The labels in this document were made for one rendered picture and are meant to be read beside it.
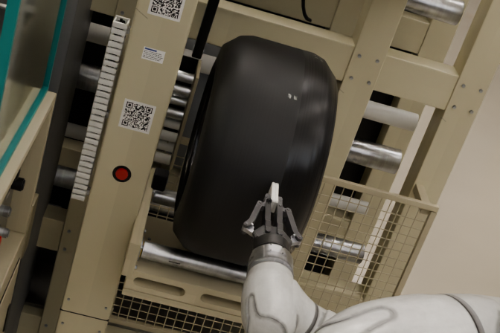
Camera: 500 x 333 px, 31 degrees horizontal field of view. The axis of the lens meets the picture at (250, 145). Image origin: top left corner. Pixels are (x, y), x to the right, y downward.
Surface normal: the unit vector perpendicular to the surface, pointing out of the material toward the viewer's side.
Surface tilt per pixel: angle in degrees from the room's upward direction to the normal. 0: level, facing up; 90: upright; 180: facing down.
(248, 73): 30
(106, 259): 90
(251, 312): 62
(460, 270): 0
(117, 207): 90
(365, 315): 22
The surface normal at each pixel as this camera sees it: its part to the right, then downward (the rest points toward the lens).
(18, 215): 0.00, 0.44
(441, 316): 0.33, -0.73
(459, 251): 0.29, -0.86
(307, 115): 0.21, -0.36
